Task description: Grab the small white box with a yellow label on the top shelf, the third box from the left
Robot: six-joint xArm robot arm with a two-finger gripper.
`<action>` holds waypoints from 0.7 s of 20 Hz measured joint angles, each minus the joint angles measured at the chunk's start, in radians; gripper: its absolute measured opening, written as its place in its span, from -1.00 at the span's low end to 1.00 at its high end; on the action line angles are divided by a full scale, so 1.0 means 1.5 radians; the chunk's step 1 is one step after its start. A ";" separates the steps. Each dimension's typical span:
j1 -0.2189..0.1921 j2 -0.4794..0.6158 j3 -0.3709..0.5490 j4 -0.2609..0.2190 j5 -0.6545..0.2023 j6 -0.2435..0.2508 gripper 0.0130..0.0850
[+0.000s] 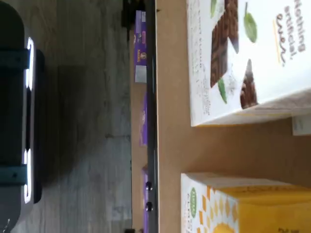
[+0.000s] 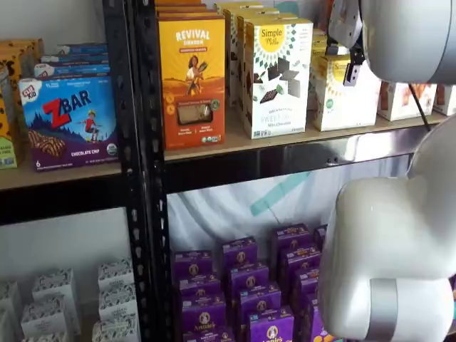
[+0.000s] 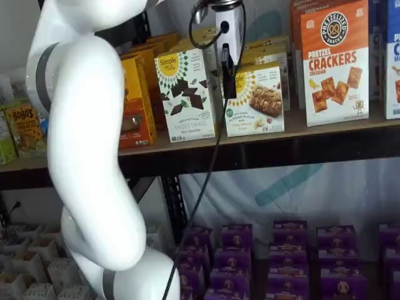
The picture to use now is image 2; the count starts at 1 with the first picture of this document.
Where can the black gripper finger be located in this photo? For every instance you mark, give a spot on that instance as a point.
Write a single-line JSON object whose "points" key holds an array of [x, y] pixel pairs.
{"points": [[335, 49], [353, 73]]}

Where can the teal tape strip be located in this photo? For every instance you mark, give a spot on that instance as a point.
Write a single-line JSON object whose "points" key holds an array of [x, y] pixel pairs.
{"points": [[278, 196]]}

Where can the small white yellow-label box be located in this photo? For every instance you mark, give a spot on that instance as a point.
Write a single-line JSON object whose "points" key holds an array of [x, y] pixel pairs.
{"points": [[318, 46], [338, 103]]}

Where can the white mint chocolate thins box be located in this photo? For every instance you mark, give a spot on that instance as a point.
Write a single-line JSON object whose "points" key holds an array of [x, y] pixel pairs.
{"points": [[241, 64], [229, 53], [278, 82]]}

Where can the white box with orange picture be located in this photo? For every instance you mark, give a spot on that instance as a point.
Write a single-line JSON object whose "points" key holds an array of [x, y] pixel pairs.
{"points": [[445, 99], [399, 103]]}

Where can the black metal shelf rack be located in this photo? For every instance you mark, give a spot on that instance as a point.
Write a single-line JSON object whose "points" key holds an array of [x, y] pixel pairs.
{"points": [[117, 107], [153, 142]]}

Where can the purple Annie's snack box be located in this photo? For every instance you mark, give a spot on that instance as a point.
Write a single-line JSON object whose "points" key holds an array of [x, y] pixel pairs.
{"points": [[313, 320], [299, 258], [260, 299], [291, 237], [272, 327], [199, 286], [239, 253], [305, 285], [203, 313], [192, 265], [208, 336], [249, 278], [320, 237]]}

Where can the orange Revival cracker box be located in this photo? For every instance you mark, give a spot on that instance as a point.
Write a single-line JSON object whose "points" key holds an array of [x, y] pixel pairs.
{"points": [[181, 8], [192, 82], [185, 15]]}

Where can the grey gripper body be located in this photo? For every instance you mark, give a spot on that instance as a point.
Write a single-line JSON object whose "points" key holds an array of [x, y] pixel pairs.
{"points": [[345, 21]]}

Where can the yellow box with brown spots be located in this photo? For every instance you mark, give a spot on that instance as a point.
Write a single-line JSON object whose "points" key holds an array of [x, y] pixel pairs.
{"points": [[25, 53], [5, 117]]}

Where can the blue ZBar chocolate chip box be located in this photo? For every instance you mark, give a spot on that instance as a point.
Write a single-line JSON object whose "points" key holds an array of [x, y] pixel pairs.
{"points": [[83, 48], [71, 70], [76, 58], [71, 121]]}

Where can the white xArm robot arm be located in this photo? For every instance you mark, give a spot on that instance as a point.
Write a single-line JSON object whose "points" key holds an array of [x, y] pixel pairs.
{"points": [[374, 231]]}

